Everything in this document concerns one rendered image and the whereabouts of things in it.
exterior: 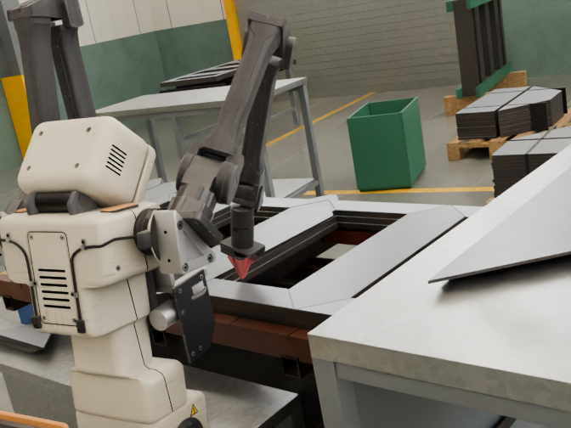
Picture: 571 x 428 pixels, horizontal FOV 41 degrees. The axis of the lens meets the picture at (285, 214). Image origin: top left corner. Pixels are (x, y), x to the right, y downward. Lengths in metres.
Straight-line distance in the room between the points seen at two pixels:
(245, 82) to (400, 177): 4.28
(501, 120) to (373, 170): 1.18
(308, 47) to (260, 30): 9.58
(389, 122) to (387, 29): 5.04
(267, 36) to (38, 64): 0.48
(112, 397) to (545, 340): 0.85
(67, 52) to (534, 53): 8.69
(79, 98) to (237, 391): 0.76
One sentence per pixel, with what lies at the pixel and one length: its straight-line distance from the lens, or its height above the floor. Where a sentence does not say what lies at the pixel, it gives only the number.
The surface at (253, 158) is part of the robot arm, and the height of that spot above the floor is 1.19.
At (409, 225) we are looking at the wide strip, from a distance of 2.16.
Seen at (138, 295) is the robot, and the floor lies 1.05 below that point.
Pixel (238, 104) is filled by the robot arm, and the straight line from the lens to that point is 1.49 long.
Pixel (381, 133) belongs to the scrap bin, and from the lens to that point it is 5.69.
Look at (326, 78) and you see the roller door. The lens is 11.11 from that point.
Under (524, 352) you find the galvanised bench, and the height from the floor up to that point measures 1.05.
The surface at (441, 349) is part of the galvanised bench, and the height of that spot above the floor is 1.05.
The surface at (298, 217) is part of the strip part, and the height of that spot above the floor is 0.87.
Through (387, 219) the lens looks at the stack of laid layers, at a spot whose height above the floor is 0.85.
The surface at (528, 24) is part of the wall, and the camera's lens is 10.09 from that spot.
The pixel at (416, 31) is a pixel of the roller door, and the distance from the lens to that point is 10.47.
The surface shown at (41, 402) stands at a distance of 2.67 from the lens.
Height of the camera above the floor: 1.55
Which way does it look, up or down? 16 degrees down
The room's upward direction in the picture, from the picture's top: 10 degrees counter-clockwise
